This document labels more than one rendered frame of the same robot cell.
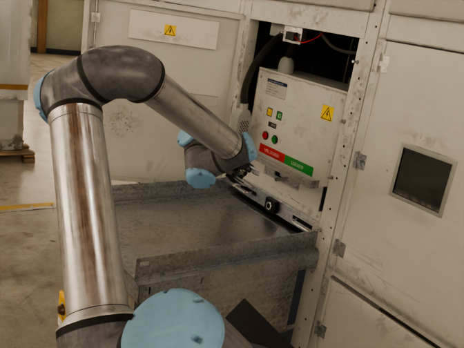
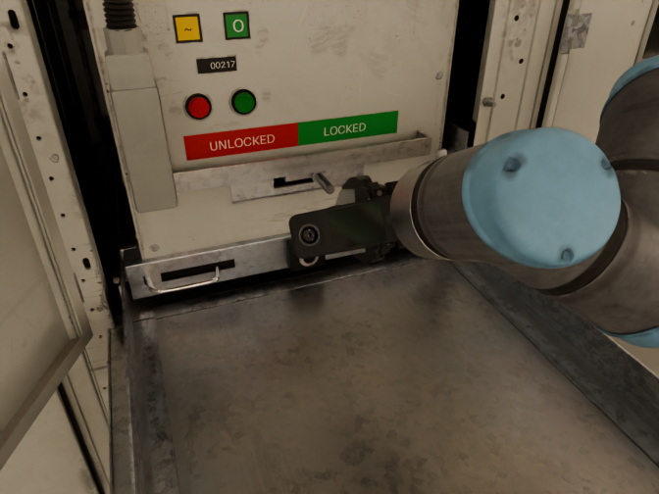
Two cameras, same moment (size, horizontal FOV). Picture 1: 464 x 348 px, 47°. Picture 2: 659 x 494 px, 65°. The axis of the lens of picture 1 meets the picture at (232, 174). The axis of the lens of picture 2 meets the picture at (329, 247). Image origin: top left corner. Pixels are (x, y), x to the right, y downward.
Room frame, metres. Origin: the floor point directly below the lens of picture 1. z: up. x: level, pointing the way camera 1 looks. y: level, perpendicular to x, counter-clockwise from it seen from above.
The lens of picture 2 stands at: (1.71, 0.49, 1.34)
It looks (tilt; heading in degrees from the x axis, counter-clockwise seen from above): 32 degrees down; 287
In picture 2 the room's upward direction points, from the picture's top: straight up
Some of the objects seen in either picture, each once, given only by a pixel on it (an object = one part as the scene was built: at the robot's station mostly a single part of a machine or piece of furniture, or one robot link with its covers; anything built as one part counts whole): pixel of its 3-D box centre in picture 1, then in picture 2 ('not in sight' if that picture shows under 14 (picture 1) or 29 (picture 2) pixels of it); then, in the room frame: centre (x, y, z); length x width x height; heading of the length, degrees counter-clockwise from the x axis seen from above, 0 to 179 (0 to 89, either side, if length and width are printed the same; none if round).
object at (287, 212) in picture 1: (278, 204); (299, 241); (1.96, -0.20, 0.89); 0.54 x 0.05 x 0.06; 37
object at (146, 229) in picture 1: (189, 233); (409, 471); (1.72, 0.12, 0.82); 0.68 x 0.62 x 0.06; 127
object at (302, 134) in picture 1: (286, 142); (297, 90); (1.95, -0.19, 1.15); 0.48 x 0.01 x 0.48; 37
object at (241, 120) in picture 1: (240, 130); (141, 129); (2.08, -0.01, 1.14); 0.08 x 0.05 x 0.17; 127
